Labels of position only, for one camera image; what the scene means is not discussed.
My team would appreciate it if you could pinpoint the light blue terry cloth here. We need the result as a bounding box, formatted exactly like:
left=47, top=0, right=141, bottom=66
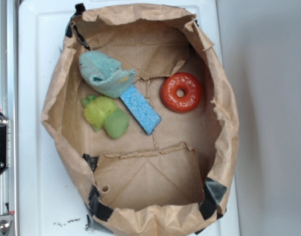
left=79, top=51, right=136, bottom=98

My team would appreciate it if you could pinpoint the blue rectangular sponge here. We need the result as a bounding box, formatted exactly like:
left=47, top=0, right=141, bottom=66
left=120, top=85, right=162, bottom=135

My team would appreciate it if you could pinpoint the brown paper bag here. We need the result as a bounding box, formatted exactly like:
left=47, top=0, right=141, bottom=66
left=42, top=3, right=239, bottom=236

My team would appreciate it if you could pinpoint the yellow green plush toy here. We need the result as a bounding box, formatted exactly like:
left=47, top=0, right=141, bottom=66
left=81, top=95, right=130, bottom=139

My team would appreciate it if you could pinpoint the red toy donut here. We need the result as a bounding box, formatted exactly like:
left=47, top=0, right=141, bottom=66
left=160, top=72, right=202, bottom=113

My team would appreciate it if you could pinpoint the white plastic tray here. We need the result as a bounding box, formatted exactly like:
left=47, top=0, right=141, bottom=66
left=17, top=0, right=240, bottom=236

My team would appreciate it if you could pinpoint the aluminium frame rail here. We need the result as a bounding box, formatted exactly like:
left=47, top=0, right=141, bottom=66
left=0, top=0, right=19, bottom=236

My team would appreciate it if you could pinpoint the silver corner bracket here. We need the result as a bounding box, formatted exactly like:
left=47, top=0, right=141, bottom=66
left=0, top=215, right=14, bottom=236

